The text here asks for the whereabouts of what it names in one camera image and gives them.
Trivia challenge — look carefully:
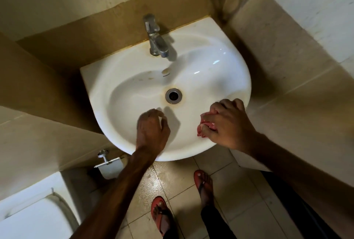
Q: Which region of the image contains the person's left hand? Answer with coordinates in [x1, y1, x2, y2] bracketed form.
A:
[135, 109, 171, 155]

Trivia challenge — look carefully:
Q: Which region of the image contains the person's right hand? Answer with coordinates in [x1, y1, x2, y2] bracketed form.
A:
[199, 98, 260, 153]

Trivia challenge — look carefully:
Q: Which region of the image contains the red checked cloth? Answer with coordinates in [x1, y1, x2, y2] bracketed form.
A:
[197, 111, 219, 138]

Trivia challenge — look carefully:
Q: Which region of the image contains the white wash basin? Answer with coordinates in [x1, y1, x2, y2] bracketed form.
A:
[80, 16, 252, 162]

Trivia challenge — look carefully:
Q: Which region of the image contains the person's left forearm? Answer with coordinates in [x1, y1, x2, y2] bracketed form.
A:
[69, 147, 155, 239]

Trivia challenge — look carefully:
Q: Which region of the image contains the person's right forearm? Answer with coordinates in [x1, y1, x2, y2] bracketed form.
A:
[253, 134, 354, 239]

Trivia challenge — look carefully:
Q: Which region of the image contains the chrome sink drain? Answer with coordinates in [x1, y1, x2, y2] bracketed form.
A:
[165, 88, 183, 105]

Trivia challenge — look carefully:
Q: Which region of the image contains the person's right red flip-flop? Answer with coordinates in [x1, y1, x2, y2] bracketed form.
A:
[193, 170, 214, 201]

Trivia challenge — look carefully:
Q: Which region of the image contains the person's red flip-flop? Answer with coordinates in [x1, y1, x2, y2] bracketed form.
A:
[193, 170, 214, 201]
[150, 196, 174, 235]

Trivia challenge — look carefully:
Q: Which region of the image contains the person's left red flip-flop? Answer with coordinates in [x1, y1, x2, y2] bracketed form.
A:
[150, 196, 174, 235]

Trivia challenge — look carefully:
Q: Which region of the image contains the chrome basin faucet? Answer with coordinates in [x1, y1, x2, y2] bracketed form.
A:
[143, 14, 170, 58]

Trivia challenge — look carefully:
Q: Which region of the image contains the person's left leg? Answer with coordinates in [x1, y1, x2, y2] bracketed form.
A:
[153, 200, 179, 239]

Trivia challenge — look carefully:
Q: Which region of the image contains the person's leg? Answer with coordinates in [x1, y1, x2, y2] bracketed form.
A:
[196, 172, 238, 239]
[153, 200, 179, 239]

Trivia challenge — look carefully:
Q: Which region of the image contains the person's right leg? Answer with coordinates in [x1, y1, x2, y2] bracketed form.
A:
[196, 172, 238, 239]

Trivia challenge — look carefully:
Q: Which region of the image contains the chrome toilet paper holder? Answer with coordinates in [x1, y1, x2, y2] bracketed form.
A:
[94, 149, 124, 169]

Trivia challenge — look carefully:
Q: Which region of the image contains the white toilet paper roll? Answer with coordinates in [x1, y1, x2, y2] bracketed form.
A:
[99, 158, 124, 180]

